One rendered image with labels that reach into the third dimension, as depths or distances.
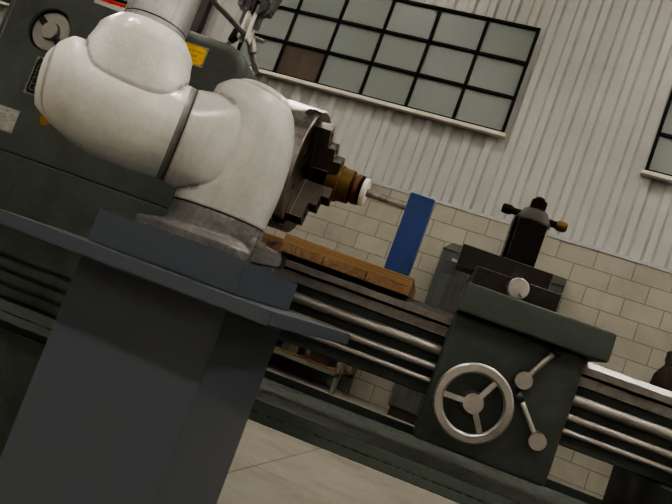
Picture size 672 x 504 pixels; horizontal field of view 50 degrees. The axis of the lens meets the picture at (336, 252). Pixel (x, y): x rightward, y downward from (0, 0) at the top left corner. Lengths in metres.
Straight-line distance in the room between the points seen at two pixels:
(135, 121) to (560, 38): 8.25
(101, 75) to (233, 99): 0.19
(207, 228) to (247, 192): 0.08
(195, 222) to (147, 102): 0.19
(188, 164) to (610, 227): 7.51
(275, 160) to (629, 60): 8.08
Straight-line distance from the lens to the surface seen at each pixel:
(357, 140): 8.93
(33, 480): 1.16
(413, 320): 1.59
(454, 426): 1.50
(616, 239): 8.43
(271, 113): 1.14
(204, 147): 1.11
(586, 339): 1.48
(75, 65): 1.13
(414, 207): 1.74
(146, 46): 1.13
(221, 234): 1.10
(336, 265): 1.59
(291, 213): 1.74
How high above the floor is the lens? 0.77
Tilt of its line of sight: 5 degrees up
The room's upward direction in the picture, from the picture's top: 20 degrees clockwise
